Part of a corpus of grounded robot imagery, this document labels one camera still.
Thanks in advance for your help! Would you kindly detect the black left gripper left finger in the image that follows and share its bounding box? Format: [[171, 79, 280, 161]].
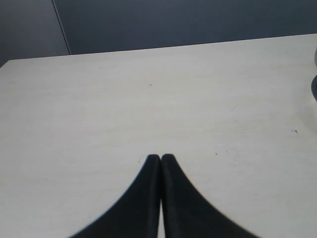
[[73, 154, 161, 238]]

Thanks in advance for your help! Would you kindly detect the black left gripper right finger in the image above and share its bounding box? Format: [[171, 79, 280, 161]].
[[161, 154, 256, 238]]

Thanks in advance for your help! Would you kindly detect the dark gray round object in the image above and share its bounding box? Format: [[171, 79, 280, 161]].
[[311, 75, 317, 101]]

